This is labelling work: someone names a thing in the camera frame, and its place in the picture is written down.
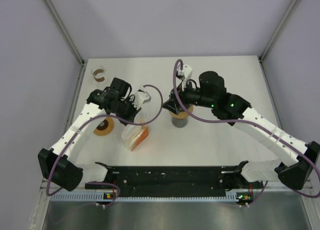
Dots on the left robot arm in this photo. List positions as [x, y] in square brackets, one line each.
[58, 164]

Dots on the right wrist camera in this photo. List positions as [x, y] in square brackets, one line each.
[184, 73]

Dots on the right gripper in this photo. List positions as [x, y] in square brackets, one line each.
[172, 104]

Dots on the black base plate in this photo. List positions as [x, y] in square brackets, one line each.
[174, 181]

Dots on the orange coffee filter box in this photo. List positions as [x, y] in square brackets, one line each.
[133, 135]

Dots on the grey cable duct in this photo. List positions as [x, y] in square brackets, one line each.
[103, 197]

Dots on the clear glass carafe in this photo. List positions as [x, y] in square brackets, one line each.
[98, 73]

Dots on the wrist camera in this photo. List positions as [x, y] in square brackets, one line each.
[184, 73]
[141, 97]

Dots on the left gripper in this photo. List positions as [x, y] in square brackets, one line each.
[131, 117]

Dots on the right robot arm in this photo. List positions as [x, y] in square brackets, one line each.
[294, 157]

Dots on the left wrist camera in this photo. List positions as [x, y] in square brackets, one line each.
[141, 97]

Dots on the grey glass carafe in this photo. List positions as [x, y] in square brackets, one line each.
[179, 123]

